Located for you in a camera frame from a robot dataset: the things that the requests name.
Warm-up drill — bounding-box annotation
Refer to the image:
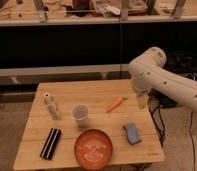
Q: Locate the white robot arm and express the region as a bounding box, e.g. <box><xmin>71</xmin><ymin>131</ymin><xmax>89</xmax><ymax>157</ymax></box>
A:
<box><xmin>128</xmin><ymin>47</ymin><xmax>197</xmax><ymax>113</ymax></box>

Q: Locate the clear plastic bottle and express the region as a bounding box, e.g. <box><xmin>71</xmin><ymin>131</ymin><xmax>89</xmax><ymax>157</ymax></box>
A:
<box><xmin>43</xmin><ymin>92</ymin><xmax>60</xmax><ymax>119</ymax></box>

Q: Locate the orange carrot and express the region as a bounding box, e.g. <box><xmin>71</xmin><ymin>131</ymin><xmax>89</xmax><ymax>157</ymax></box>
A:
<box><xmin>106</xmin><ymin>97</ymin><xmax>127</xmax><ymax>113</ymax></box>

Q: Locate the blue sponge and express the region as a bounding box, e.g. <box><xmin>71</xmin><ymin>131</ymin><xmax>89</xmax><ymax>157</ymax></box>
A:
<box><xmin>123</xmin><ymin>123</ymin><xmax>141</xmax><ymax>145</ymax></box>

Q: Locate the clear plastic cup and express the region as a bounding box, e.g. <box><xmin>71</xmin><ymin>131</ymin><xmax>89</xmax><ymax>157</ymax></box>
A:
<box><xmin>72</xmin><ymin>104</ymin><xmax>88</xmax><ymax>127</ymax></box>

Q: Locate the orange plate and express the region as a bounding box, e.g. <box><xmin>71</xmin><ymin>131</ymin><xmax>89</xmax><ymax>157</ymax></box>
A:
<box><xmin>74</xmin><ymin>129</ymin><xmax>113</xmax><ymax>171</ymax></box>

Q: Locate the black striped box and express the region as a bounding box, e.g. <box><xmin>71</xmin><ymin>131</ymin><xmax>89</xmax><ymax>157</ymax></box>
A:
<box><xmin>40</xmin><ymin>128</ymin><xmax>61</xmax><ymax>160</ymax></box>

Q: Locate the long background workbench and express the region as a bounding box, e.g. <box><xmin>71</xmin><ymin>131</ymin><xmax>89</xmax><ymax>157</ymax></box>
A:
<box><xmin>0</xmin><ymin>0</ymin><xmax>197</xmax><ymax>27</ymax></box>

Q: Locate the black hanging cable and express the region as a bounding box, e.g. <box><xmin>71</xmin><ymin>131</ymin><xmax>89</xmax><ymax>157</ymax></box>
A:
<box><xmin>118</xmin><ymin>13</ymin><xmax>124</xmax><ymax>80</ymax></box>

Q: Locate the black floor cable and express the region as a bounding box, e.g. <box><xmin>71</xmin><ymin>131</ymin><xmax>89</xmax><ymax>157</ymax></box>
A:
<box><xmin>188</xmin><ymin>111</ymin><xmax>197</xmax><ymax>171</ymax></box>

